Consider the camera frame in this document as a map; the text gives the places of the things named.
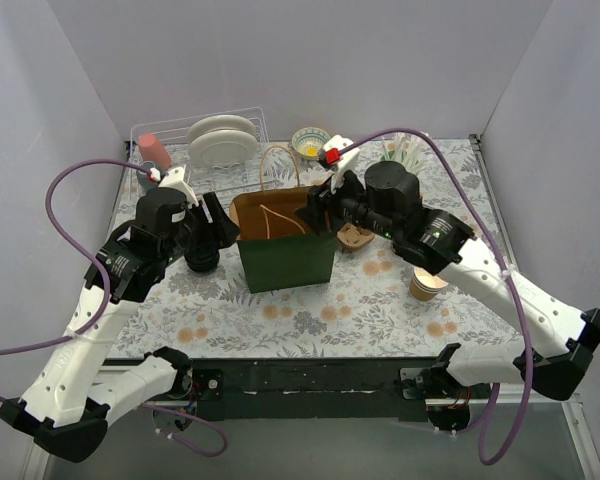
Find green paper bag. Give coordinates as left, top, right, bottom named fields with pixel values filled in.
left=229, top=145, right=336, bottom=294

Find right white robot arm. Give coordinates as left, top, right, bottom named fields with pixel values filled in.
left=296, top=161, right=600, bottom=401

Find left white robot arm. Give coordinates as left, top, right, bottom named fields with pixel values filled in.
left=0, top=187, right=239, bottom=463

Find stacked cardboard cup carriers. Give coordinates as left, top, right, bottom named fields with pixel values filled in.
left=337, top=223, right=375, bottom=251

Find stacked black lids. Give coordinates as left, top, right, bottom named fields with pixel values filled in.
left=184, top=249, right=220, bottom=274

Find patterned small bowl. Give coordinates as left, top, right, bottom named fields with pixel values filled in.
left=291, top=127, right=331, bottom=161

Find front white plate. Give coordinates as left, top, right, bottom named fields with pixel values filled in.
left=188, top=130, right=258, bottom=167

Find white plate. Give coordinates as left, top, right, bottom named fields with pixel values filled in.
left=187, top=114, right=256, bottom=143
left=188, top=130, right=258, bottom=167

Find grey-green mug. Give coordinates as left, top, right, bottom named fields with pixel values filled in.
left=136, top=161, right=158, bottom=192

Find pink cup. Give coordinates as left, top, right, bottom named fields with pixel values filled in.
left=136, top=133, right=172, bottom=170

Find rear white plate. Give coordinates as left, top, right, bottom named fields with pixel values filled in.
left=187, top=114, right=256, bottom=143

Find floral table mat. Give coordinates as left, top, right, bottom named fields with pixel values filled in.
left=108, top=139, right=521, bottom=359

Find stacked brown paper cups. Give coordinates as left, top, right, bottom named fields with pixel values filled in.
left=409, top=267, right=448, bottom=302

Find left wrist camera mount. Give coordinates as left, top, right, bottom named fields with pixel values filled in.
left=147, top=165, right=199, bottom=207

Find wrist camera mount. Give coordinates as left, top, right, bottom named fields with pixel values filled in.
left=318, top=135, right=360, bottom=194
left=147, top=165, right=199, bottom=207

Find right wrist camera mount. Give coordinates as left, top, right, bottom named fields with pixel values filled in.
left=318, top=135, right=360, bottom=194

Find white wire dish rack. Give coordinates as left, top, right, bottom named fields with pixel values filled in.
left=129, top=107, right=270, bottom=205

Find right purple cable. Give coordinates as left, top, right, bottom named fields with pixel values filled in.
left=339, top=127, right=534, bottom=466

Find purple cable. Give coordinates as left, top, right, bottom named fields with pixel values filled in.
left=0, top=158, right=228, bottom=457
left=339, top=127, right=534, bottom=466

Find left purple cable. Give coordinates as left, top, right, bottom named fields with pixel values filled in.
left=0, top=158, right=228, bottom=457

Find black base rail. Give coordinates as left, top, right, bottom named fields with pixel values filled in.
left=64, top=355, right=481, bottom=424

